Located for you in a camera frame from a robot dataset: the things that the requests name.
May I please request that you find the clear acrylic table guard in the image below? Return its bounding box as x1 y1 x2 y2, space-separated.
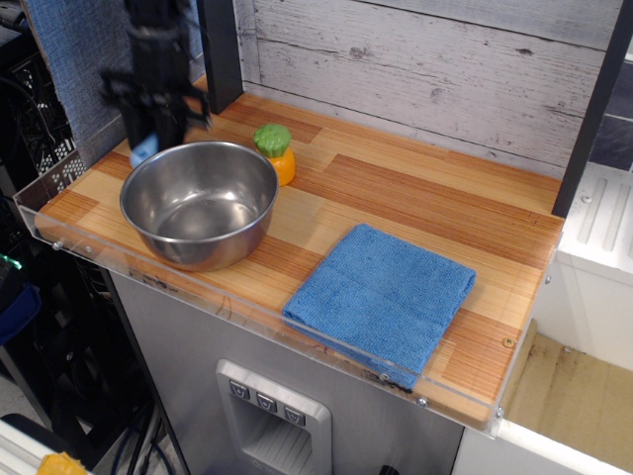
16 151 563 432

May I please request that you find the stainless steel bowl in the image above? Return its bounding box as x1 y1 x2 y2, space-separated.
120 141 279 271

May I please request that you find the black plastic crate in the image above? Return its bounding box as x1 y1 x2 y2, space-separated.
1 54 76 181

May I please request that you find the black vertical post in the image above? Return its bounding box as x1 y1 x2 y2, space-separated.
551 0 632 218
196 0 243 115

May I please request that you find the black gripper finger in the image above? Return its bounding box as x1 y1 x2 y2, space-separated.
158 111 187 146

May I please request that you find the yellow black object bottom left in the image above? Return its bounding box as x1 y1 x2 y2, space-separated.
36 452 88 475

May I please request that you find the grey toy fridge dispenser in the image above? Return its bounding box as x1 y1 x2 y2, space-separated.
216 359 333 474

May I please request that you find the black vertical post right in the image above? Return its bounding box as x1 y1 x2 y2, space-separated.
551 0 632 218

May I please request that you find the white toy sink unit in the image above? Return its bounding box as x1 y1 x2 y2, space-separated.
454 164 632 474

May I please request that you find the orange toy carrot green top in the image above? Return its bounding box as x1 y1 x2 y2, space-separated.
253 124 296 186

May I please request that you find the blue folded cloth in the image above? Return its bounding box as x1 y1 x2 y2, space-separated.
283 224 477 391

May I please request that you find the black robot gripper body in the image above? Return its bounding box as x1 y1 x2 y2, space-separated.
101 1 211 130

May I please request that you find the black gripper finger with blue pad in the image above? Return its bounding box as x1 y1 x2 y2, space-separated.
124 107 158 167

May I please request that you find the black vertical post left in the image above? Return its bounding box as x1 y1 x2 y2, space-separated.
196 0 243 115

